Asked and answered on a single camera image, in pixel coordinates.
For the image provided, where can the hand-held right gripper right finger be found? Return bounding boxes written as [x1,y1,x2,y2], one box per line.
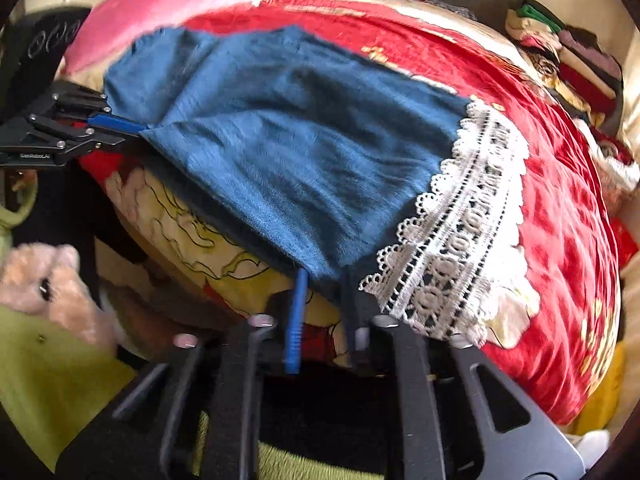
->
[342,267,587,480]

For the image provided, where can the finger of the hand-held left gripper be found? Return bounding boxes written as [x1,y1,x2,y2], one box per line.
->
[25,114,141,161]
[50,80,148,137]

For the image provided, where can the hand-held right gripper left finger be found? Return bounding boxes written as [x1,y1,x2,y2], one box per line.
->
[55,267,311,480]

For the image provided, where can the blue pants with lace trim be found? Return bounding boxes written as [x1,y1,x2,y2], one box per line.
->
[102,25,541,348]

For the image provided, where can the person's left forearm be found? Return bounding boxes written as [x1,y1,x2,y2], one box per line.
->
[0,167,40,256]

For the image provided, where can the pink quilt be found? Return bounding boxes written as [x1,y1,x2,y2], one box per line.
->
[62,0,318,76]

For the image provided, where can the fuzzy pink plush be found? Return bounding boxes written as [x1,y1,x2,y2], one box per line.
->
[0,242,118,351]

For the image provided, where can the red floral blanket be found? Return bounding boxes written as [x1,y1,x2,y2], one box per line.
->
[77,0,626,426]

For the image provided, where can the person's green clothing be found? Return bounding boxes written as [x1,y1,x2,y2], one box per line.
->
[0,305,361,480]

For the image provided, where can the white plastic bag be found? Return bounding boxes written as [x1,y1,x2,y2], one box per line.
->
[592,135,640,196]

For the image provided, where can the stack of folded clothes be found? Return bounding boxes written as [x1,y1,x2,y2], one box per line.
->
[505,2,626,131]

